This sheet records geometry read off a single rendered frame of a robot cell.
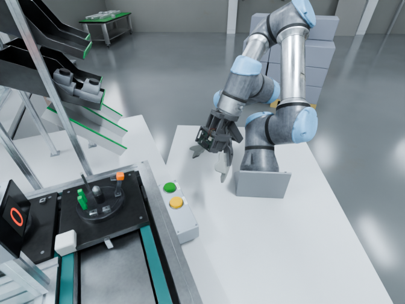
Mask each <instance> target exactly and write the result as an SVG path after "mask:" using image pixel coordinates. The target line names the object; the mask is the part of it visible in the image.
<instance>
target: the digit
mask: <svg viewBox="0 0 405 304"><path fill-rule="evenodd" d="M2 217H3V218H4V219H5V220H6V221H7V222H8V223H9V224H10V225H11V227H12V228H13V229H14V230H15V231H16V232H17V233H18V234H19V235H20V236H21V237H22V236H23V232H24V227H25V222H26V219H27V215H26V214H25V213H24V212H23V210H22V209H21V208H20V207H19V206H18V205H17V203H16V202H15V201H14V200H13V199H12V198H11V196H10V195H9V197H8V200H7V204H6V206H5V210H4V213H3V216H2Z"/></svg>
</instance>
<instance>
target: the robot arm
mask: <svg viewBox="0 0 405 304"><path fill-rule="evenodd" d="M315 25H316V17H315V14H314V11H313V8H312V6H311V4H310V2H309V0H292V1H291V2H289V3H288V4H286V5H284V6H282V7H281V8H279V9H278V10H276V11H274V12H272V13H271V14H269V15H267V16H266V17H264V18H263V19H262V20H261V21H260V22H259V23H258V25H257V26H256V27H255V29H254V30H253V32H252V33H251V34H250V36H249V38H248V40H247V42H246V48H245V50H244V52H243V54H242V55H239V56H238V57H237V58H236V59H235V62H234V63H233V66H232V68H231V69H230V73H229V76H228V78H227V81H226V84H225V86H224V89H223V90H220V91H219V92H216V93H215V95H214V97H213V102H214V105H215V107H216V110H215V109H212V110H211V112H210V114H209V117H208V120H207V122H206V125H205V126H202V125H201V126H200V128H199V131H198V134H197V136H196V139H195V142H198V145H194V146H191V147H190V148H189V149H190V150H192V151H194V153H193V156H192V158H193V159H194V158H196V157H198V156H199V155H200V154H201V153H203V152H204V150H207V151H208V152H209V153H218V152H220V153H219V160H218V162H217V163H215V171H217V172H219V173H221V183H224V181H225V179H226V177H227V174H228V172H229V169H230V166H231V163H232V159H233V147H232V141H235V142H237V143H241V142H242V140H243V136H242V135H241V133H240V131H239V129H238V127H237V126H236V124H235V122H237V120H238V119H239V116H240V115H241V113H242V111H243V108H244V107H245V106H247V105H250V104H254V103H258V102H261V103H266V104H270V103H273V102H274V101H275V100H276V99H277V98H278V96H279V94H280V104H279V105H278V106H277V107H276V114H273V113H272V112H258V113H254V114H252V115H250V116H249V117H247V119H246V123H245V154H244V156H243V159H242V162H241V165H240V170H241V171H242V170H245V171H267V172H279V166H278V163H277V159H276V156H275V145H284V144H299V143H302V142H308V141H310V140H312V139H313V137H314V136H315V134H316V130H317V126H318V118H317V117H316V116H317V114H316V111H315V109H314V108H312V107H310V104H309V103H308V102H307V101H306V52H305V41H306V40H307V39H308V38H309V35H310V28H313V27H314V26H315ZM276 44H279V45H280V46H281V57H280V86H279V84H278V83H277V82H276V81H275V80H273V79H272V78H271V77H267V76H265V75H263V74H261V68H262V64H261V63H260V60H261V58H262V56H263V55H264V54H266V53H267V51H268V49H269V48H270V47H272V46H274V45H276ZM200 130H202V132H201V135H200V137H199V138H198V135H199V133H200ZM222 151H224V152H222Z"/></svg>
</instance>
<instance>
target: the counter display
mask: <svg viewBox="0 0 405 304"><path fill-rule="evenodd" d="M9 195H10V196H11V198H12V199H13V200H14V201H15V202H16V203H17V205H18V206H19V207H20V208H21V209H22V210H23V212H24V213H25V214H26V215H27V219H26V222H25V227H24V232H23V236H22V237H21V236H20V235H19V234H18V233H17V232H16V231H15V230H14V229H13V228H12V227H11V225H10V224H9V223H8V222H7V221H6V220H5V219H4V218H3V217H2V216H3V213H4V210H5V206H6V204H7V200H8V197H9ZM30 206H31V203H30V202H29V201H28V199H27V198H26V196H25V195H24V194H23V193H22V191H21V190H20V189H19V188H18V186H17V185H16V184H15V182H14V181H13V180H12V179H11V180H9V182H8V185H7V189H6V191H5V194H4V197H3V199H2V202H1V205H0V245H1V246H3V248H5V249H6V251H8V252H9V253H10V254H11V255H12V256H14V257H15V258H16V259H18V258H19V257H20V251H21V248H22V243H23V240H24V234H25V229H26V226H27V220H28V215H29V212H30Z"/></svg>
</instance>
